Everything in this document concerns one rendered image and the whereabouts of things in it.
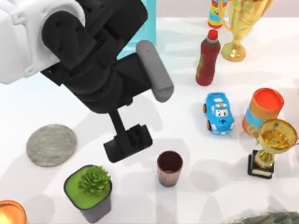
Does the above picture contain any large gold trophy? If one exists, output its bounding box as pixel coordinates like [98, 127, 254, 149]
[221, 0, 274, 62]

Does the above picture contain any blue toy car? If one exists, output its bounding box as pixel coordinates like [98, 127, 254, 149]
[201, 92, 235, 136]

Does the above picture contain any dark grey ridged basket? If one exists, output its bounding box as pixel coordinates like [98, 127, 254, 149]
[227, 210, 299, 224]

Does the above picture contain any green plant in dark pot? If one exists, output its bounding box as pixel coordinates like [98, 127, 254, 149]
[63, 164, 113, 224]

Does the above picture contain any brown ribbed cup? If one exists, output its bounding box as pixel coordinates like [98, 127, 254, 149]
[156, 150, 184, 188]

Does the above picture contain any pale grey rounded camera box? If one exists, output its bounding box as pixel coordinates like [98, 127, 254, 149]
[136, 40, 175, 103]

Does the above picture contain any orange and blue can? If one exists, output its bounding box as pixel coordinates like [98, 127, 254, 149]
[241, 87, 285, 139]

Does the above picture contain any orange round cup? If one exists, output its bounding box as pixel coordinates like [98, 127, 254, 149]
[0, 199, 28, 224]

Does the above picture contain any small gold trophy black base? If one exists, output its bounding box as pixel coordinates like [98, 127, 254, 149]
[247, 118, 299, 180]

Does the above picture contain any grey round coaster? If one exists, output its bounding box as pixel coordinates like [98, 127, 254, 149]
[26, 124, 78, 168]

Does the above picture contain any light blue rack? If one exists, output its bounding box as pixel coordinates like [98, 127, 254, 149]
[116, 0, 157, 59]

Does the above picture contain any dark red bottle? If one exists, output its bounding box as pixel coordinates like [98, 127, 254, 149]
[195, 29, 221, 87]

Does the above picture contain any multicoloured striped bottle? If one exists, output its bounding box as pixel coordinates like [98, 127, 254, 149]
[207, 0, 228, 29]

